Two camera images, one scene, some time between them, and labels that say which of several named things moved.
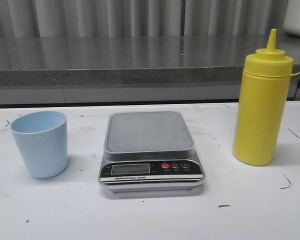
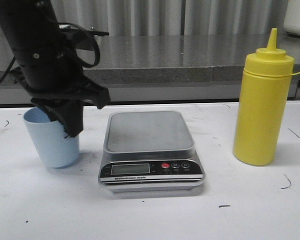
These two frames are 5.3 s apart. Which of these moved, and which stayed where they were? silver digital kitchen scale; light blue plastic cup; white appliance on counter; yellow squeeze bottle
Moved: light blue plastic cup
Stayed: white appliance on counter; silver digital kitchen scale; yellow squeeze bottle
